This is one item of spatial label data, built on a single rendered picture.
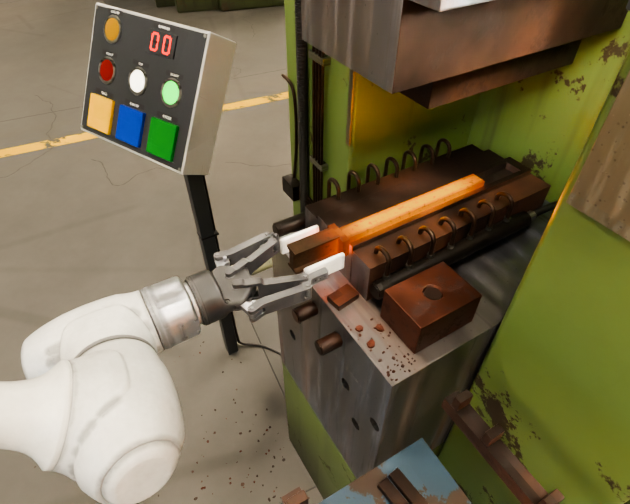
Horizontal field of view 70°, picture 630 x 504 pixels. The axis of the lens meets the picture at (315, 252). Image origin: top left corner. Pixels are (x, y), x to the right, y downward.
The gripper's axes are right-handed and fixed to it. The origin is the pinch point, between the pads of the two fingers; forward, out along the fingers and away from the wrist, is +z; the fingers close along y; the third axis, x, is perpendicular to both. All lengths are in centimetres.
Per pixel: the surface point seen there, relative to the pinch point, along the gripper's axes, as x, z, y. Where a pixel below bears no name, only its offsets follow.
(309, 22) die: 30.4, 5.3, -10.2
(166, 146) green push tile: 0.8, -10.4, -41.8
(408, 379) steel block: -8.7, 2.5, 21.9
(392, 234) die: -0.1, 13.3, 2.9
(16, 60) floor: -99, -42, -419
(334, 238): 2.5, 2.8, 1.2
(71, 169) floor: -99, -33, -222
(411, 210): 1.5, 18.6, 1.1
